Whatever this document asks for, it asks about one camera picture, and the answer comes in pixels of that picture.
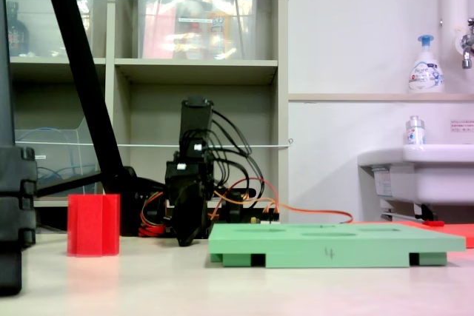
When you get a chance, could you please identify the dark glass bottle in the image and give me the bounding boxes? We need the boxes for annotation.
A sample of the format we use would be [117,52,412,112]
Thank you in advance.
[5,1,31,58]

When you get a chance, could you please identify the metal water faucet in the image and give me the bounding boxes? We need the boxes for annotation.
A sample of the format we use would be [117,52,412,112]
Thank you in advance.
[454,17,474,70]

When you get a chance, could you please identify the orange red wire bundle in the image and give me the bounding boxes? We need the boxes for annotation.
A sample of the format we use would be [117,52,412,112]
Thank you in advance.
[207,176,281,221]

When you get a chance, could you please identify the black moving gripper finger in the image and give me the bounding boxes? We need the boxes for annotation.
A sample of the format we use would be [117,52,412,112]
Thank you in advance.
[191,197,208,244]

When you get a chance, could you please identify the white blue soap dispenser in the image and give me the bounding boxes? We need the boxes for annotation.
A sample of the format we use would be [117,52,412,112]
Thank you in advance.
[407,34,446,94]

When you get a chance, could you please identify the clear bin with packages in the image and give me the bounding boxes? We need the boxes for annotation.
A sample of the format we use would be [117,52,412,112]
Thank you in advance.
[136,0,261,61]

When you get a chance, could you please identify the small clear sanitizer bottle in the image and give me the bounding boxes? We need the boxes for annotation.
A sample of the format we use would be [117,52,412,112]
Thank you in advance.
[404,115,427,147]

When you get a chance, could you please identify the black tripod leg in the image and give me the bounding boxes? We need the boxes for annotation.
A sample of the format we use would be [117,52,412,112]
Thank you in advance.
[39,0,140,238]

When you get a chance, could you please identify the white wall notice label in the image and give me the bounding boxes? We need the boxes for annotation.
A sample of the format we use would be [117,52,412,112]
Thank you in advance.
[450,119,474,133]

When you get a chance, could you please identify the green shape hole board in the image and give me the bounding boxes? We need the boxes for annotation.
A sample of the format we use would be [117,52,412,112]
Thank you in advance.
[208,222,467,269]

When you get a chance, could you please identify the white shelf cord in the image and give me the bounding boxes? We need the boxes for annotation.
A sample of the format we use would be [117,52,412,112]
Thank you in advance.
[14,138,294,149]

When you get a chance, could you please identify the red cross columnar block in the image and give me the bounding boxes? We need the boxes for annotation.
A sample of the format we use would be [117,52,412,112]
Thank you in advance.
[67,193,121,258]

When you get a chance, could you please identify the black tripod brace rod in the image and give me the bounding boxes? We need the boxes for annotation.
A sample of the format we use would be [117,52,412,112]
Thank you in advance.
[34,170,107,199]

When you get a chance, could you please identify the clear bin with cable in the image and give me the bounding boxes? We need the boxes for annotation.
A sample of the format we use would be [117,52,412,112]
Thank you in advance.
[14,117,103,197]

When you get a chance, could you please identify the orange bottle in bin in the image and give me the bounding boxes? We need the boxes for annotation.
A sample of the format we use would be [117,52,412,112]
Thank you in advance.
[206,0,233,60]

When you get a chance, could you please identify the clear plastic storage bin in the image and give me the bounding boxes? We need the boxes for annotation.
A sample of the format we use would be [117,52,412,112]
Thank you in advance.
[4,0,96,59]

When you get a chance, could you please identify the notched black stack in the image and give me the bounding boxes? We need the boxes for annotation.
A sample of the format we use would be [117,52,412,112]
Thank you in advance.
[0,0,39,297]

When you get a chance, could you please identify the long orange wire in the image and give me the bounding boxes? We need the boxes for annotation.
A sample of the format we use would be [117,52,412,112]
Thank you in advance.
[276,202,355,225]

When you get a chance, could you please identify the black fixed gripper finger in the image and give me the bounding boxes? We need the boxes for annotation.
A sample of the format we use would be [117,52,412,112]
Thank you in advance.
[172,204,195,248]

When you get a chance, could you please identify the red black table clamp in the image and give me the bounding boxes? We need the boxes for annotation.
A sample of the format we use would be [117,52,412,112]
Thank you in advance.
[137,190,168,238]

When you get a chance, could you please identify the beige shelf unit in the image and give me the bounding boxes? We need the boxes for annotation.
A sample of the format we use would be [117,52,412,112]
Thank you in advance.
[0,0,290,221]

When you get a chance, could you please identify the thin black gripper cables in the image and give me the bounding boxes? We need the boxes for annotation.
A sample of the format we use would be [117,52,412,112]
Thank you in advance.
[211,108,253,158]

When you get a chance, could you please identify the white sink basin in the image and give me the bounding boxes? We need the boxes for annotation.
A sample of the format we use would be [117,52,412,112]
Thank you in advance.
[356,143,474,221]

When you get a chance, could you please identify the thin black arm cables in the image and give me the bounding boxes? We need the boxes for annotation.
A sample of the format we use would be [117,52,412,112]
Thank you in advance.
[211,145,265,199]

